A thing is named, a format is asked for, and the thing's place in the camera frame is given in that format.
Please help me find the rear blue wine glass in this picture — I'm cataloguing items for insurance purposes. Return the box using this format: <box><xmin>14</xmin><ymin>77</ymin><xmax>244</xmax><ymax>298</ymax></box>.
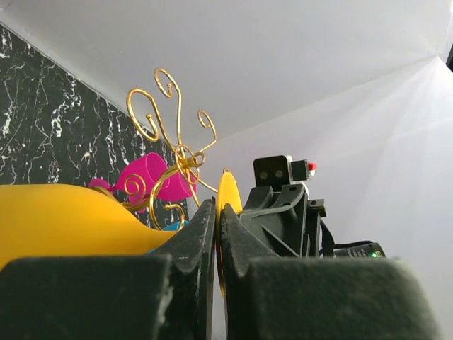
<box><xmin>147</xmin><ymin>219</ymin><xmax>190</xmax><ymax>256</ymax></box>

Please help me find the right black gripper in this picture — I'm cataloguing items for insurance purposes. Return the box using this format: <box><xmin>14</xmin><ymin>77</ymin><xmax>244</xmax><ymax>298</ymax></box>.
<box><xmin>240</xmin><ymin>183</ymin><xmax>335</xmax><ymax>258</ymax></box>

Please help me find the gold wire wine glass rack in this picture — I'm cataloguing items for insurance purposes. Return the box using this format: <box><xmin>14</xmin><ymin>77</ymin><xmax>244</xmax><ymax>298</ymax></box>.
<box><xmin>115</xmin><ymin>67</ymin><xmax>218</xmax><ymax>231</ymax></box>

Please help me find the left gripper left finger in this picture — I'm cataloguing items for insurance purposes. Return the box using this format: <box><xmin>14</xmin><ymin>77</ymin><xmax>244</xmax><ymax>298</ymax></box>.
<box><xmin>1</xmin><ymin>199</ymin><xmax>216</xmax><ymax>339</ymax></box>

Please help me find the left magenta wine glass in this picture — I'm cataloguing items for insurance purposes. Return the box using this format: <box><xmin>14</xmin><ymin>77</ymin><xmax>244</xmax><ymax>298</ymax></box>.
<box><xmin>88</xmin><ymin>152</ymin><xmax>199</xmax><ymax>213</ymax></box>

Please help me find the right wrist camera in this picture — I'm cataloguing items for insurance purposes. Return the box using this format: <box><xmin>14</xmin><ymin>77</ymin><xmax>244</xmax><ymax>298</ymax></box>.
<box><xmin>253</xmin><ymin>155</ymin><xmax>316</xmax><ymax>191</ymax></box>

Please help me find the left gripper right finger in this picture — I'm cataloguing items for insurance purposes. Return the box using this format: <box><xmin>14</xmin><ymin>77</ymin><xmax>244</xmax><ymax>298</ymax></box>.
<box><xmin>220</xmin><ymin>206</ymin><xmax>442</xmax><ymax>339</ymax></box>

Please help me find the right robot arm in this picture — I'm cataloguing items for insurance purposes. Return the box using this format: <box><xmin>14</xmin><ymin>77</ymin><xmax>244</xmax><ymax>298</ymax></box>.
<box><xmin>239</xmin><ymin>183</ymin><xmax>386</xmax><ymax>259</ymax></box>

